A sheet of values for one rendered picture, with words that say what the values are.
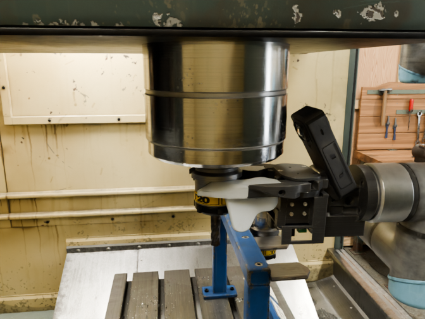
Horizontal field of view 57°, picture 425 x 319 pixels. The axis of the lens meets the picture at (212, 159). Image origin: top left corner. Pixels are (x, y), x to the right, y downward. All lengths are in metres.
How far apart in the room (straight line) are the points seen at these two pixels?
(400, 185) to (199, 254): 1.16
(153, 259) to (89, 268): 0.24
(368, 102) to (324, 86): 1.81
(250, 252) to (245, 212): 0.28
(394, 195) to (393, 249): 0.11
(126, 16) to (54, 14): 0.05
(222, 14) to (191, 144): 0.13
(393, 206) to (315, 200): 0.09
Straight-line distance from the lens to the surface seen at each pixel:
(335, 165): 0.47
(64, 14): 0.33
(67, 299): 1.52
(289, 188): 0.44
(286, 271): 0.70
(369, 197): 0.50
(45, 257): 1.69
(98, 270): 1.57
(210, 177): 0.43
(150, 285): 1.27
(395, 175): 0.52
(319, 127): 0.45
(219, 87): 0.37
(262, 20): 0.33
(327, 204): 0.50
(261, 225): 0.82
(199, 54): 0.37
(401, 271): 0.59
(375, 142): 3.46
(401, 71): 1.12
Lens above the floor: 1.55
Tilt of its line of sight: 13 degrees down
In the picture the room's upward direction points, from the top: straight up
